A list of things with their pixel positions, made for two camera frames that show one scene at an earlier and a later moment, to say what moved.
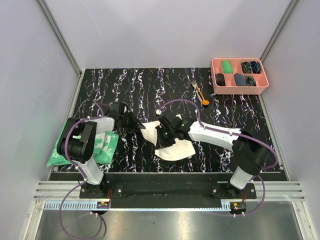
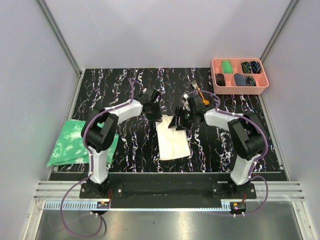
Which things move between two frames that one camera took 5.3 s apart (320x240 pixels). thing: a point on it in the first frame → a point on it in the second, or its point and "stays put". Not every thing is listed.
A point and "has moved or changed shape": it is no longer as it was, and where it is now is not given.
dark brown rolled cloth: [220, 79] stays put
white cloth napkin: [183, 148] has moved or changed shape
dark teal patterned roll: [250, 81] stays put
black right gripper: [161, 142] → [183, 126]
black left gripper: [135, 124] → [158, 115]
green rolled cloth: [227, 66] stays put
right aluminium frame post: [288, 11] stays put
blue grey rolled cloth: [240, 79] stays put
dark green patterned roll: [246, 67] stays put
